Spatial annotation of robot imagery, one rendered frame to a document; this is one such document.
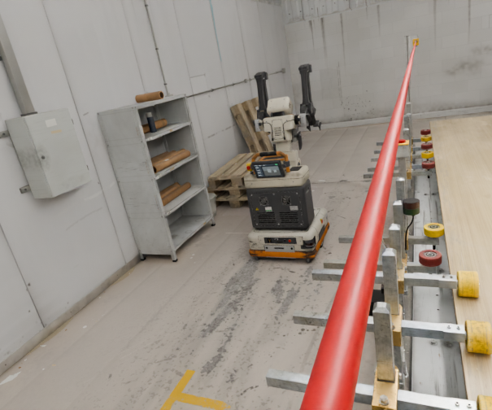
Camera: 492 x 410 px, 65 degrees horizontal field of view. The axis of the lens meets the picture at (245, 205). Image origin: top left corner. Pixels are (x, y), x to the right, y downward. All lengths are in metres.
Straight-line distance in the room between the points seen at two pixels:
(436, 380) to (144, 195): 2.99
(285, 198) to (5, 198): 2.14
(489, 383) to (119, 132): 3.32
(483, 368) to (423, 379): 0.38
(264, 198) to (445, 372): 2.24
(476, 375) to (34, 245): 2.98
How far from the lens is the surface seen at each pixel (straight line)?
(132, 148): 3.72
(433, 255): 1.64
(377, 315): 0.90
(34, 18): 3.73
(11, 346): 3.41
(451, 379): 1.55
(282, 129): 3.51
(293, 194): 3.28
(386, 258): 1.11
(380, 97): 9.26
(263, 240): 3.47
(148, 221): 3.93
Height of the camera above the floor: 1.69
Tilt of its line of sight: 19 degrees down
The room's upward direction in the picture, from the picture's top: 11 degrees counter-clockwise
